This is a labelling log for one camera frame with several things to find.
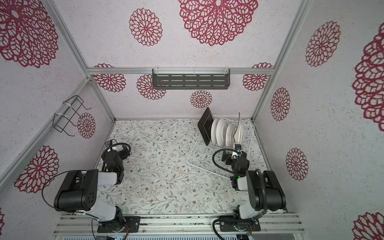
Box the white square plate black rim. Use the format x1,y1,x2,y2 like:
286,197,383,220
234,113,244,147

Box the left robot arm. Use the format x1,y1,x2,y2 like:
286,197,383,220
53,141,131,233

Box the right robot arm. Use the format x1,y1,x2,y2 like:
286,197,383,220
222,149,286,221

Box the white round plate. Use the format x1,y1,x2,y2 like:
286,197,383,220
226,124,235,149
216,119,228,148
211,118,220,145

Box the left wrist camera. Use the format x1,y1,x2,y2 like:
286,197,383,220
105,140,114,148

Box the white wire dish rack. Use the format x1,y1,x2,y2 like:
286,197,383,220
185,115,256,180

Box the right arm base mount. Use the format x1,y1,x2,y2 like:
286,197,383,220
219,216,261,232

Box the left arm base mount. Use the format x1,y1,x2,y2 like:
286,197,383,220
97,217,141,233

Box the black wire wall basket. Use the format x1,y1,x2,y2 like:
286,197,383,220
52,95,91,137

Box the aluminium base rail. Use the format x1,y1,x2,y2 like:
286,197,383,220
52,214,306,237

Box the dark grey wall shelf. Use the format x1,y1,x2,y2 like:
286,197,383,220
152,69,231,90

